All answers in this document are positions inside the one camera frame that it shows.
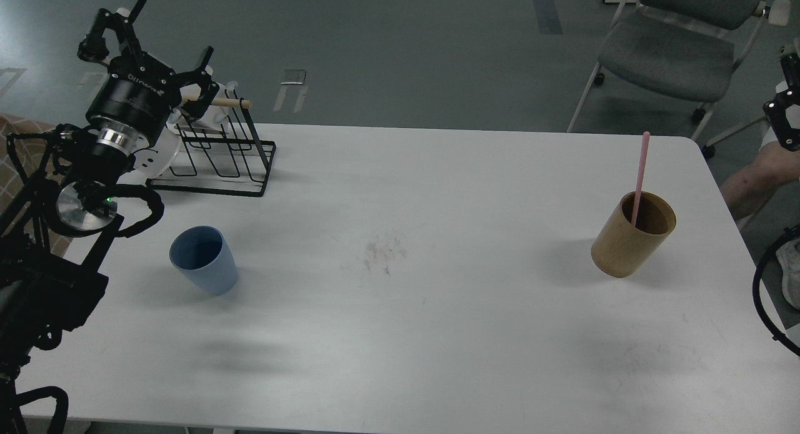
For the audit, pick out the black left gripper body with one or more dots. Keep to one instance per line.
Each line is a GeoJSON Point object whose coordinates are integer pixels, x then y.
{"type": "Point", "coordinates": [138, 92]}

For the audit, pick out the pink chopstick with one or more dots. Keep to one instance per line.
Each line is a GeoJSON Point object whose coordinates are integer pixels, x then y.
{"type": "Point", "coordinates": [642, 160]}

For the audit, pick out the blue plastic cup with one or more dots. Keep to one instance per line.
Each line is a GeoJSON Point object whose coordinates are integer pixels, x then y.
{"type": "Point", "coordinates": [202, 255]}

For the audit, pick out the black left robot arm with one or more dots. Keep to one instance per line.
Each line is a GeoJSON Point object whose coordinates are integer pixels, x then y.
{"type": "Point", "coordinates": [60, 226]}

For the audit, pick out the white mug on rack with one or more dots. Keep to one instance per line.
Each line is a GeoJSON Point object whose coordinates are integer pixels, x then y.
{"type": "Point", "coordinates": [215, 116]}

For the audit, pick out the white smiley mug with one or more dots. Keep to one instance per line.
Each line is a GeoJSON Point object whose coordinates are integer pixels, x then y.
{"type": "Point", "coordinates": [156, 159]}

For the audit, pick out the grey office chair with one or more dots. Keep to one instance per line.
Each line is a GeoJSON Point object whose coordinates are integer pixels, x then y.
{"type": "Point", "coordinates": [683, 49]}

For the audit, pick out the white sneaker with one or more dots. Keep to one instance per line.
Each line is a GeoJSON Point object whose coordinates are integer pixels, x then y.
{"type": "Point", "coordinates": [788, 258]}

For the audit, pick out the black wire cup rack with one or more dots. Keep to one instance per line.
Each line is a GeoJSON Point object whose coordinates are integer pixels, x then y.
{"type": "Point", "coordinates": [234, 161]}

